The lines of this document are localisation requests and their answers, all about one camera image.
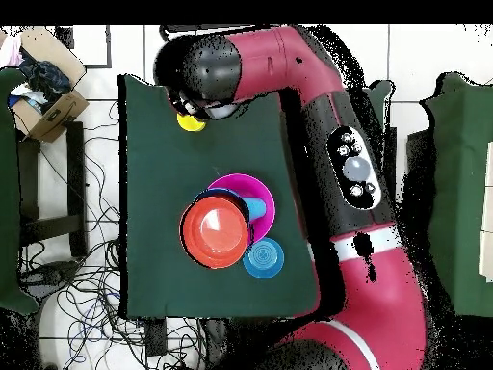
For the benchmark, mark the blue cup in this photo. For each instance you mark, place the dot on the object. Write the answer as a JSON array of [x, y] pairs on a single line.
[[256, 208]]

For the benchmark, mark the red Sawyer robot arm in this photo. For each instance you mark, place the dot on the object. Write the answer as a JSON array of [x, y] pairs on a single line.
[[339, 115]]

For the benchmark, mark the dark clothes bundle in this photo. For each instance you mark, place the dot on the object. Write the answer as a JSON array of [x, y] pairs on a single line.
[[46, 81]]

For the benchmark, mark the dark green tablecloth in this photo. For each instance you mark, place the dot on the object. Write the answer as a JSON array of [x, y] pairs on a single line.
[[173, 277]]

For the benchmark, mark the large orange bowl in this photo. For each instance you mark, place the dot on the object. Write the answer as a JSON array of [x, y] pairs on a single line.
[[215, 231]]

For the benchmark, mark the black box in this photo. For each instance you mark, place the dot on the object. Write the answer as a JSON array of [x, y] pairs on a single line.
[[420, 162]]

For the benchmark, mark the cardboard box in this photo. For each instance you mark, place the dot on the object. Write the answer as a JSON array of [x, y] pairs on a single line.
[[57, 115]]

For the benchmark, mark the black power strip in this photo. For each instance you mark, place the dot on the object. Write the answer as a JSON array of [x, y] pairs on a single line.
[[156, 339]]

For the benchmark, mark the black pedestal leg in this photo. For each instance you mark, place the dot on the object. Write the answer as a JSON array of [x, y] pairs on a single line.
[[50, 275]]

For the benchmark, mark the small blue bowl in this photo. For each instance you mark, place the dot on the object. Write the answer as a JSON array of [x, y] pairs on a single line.
[[263, 258]]

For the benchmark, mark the green cloth covered table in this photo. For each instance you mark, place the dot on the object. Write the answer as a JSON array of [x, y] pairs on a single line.
[[7, 192], [458, 173]]

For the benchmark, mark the beige board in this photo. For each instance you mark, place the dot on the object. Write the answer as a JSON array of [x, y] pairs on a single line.
[[487, 212]]

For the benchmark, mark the large pink bowl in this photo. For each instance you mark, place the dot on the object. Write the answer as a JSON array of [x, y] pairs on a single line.
[[262, 189]]

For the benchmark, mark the black metal table frame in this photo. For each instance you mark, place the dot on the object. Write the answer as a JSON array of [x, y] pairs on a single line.
[[169, 27]]

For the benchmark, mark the large blue bowl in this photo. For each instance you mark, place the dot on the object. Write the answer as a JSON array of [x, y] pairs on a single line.
[[227, 192]]

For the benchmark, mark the black bench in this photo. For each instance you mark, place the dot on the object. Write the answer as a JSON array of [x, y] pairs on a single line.
[[77, 185]]

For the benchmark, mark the yellow cup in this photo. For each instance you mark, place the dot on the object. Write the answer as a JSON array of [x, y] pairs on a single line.
[[190, 125]]

